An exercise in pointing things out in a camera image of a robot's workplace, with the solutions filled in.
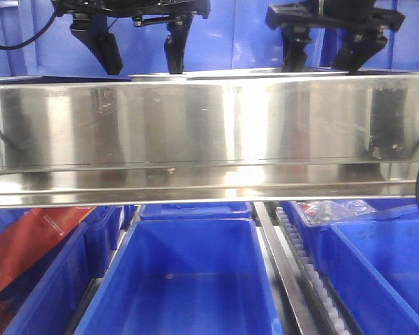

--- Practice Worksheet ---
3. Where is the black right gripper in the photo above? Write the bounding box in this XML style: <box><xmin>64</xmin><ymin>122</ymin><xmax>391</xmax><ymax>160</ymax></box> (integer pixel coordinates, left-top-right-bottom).
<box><xmin>265</xmin><ymin>1</ymin><xmax>405</xmax><ymax>75</ymax></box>

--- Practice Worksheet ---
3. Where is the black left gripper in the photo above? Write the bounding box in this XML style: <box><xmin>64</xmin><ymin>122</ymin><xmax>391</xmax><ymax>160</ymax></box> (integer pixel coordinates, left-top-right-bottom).
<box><xmin>52</xmin><ymin>0</ymin><xmax>210</xmax><ymax>75</ymax></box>

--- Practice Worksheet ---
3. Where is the silver metal tray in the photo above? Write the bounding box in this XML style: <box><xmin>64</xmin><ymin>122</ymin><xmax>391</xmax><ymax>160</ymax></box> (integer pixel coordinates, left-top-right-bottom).
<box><xmin>129</xmin><ymin>67</ymin><xmax>348</xmax><ymax>82</ymax></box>

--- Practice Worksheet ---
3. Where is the blue crate upper right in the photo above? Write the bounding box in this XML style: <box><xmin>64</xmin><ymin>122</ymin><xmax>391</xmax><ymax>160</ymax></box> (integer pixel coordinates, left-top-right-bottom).
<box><xmin>312</xmin><ymin>1</ymin><xmax>419</xmax><ymax>72</ymax></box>

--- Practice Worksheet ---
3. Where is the large blue crate upper centre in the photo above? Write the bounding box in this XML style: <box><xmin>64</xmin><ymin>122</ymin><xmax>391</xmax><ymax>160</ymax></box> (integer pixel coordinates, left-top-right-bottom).
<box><xmin>19</xmin><ymin>0</ymin><xmax>325</xmax><ymax>80</ymax></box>

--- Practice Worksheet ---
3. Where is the blue crate upper left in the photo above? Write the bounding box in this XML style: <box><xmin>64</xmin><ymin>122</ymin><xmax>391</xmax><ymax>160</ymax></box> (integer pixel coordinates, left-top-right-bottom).
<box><xmin>0</xmin><ymin>1</ymin><xmax>27</xmax><ymax>77</ymax></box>

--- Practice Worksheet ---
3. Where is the clear plastic bag of parts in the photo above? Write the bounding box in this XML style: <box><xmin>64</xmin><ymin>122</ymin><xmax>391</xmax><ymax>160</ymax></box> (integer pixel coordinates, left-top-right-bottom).
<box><xmin>297</xmin><ymin>200</ymin><xmax>376</xmax><ymax>225</ymax></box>

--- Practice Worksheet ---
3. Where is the blue bin rear centre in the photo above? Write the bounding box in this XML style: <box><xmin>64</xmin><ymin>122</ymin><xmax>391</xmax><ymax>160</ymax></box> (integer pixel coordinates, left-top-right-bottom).
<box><xmin>139</xmin><ymin>202</ymin><xmax>253</xmax><ymax>220</ymax></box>

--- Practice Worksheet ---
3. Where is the blue bin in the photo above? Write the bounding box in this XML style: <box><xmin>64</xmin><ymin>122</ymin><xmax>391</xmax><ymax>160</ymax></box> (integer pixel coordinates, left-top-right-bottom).
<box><xmin>139</xmin><ymin>202</ymin><xmax>253</xmax><ymax>220</ymax></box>
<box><xmin>1</xmin><ymin>223</ymin><xmax>91</xmax><ymax>335</ymax></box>
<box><xmin>281</xmin><ymin>198</ymin><xmax>419</xmax><ymax>277</ymax></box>
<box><xmin>84</xmin><ymin>206</ymin><xmax>122</xmax><ymax>278</ymax></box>
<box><xmin>75</xmin><ymin>218</ymin><xmax>282</xmax><ymax>334</ymax></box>
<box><xmin>328</xmin><ymin>220</ymin><xmax>419</xmax><ymax>334</ymax></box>

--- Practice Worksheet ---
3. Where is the blue bin rear right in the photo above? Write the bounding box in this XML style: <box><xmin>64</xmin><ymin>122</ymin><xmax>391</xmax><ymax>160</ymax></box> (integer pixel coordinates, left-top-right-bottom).
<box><xmin>281</xmin><ymin>198</ymin><xmax>419</xmax><ymax>277</ymax></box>

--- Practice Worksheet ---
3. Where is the blue bin rear left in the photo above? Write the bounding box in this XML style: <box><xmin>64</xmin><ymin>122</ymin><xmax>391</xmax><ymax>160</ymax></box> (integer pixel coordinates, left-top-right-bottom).
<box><xmin>84</xmin><ymin>206</ymin><xmax>122</xmax><ymax>278</ymax></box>

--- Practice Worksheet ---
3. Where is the red paper bag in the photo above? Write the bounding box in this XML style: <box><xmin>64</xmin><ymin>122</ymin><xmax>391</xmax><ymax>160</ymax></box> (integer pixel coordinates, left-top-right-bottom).
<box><xmin>0</xmin><ymin>207</ymin><xmax>95</xmax><ymax>292</ymax></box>

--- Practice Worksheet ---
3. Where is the blue bin lower right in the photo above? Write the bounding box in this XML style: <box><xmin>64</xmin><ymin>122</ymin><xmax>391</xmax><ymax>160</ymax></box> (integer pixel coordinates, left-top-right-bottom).
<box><xmin>328</xmin><ymin>220</ymin><xmax>419</xmax><ymax>334</ymax></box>

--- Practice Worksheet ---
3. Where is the blue bin lower centre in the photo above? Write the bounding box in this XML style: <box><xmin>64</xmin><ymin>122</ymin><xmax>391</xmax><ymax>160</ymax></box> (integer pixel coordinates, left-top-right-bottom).
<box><xmin>75</xmin><ymin>218</ymin><xmax>282</xmax><ymax>334</ymax></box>

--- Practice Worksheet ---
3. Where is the white roller track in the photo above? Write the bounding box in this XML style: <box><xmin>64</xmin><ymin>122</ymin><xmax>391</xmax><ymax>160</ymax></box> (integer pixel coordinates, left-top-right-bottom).
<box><xmin>275</xmin><ymin>207</ymin><xmax>351</xmax><ymax>334</ymax></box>

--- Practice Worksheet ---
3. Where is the blue bin lower left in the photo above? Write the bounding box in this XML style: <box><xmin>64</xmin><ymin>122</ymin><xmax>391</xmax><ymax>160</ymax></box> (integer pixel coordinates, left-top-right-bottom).
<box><xmin>1</xmin><ymin>223</ymin><xmax>91</xmax><ymax>335</ymax></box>

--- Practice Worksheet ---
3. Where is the stainless steel shelf rail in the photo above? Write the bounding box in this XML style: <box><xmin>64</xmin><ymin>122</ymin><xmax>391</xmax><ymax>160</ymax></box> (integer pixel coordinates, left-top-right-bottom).
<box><xmin>0</xmin><ymin>72</ymin><xmax>419</xmax><ymax>207</ymax></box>

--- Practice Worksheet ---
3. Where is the steel divider rail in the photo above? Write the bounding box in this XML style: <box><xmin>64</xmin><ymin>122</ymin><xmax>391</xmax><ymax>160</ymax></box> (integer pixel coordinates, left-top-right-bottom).
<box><xmin>253</xmin><ymin>202</ymin><xmax>318</xmax><ymax>334</ymax></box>

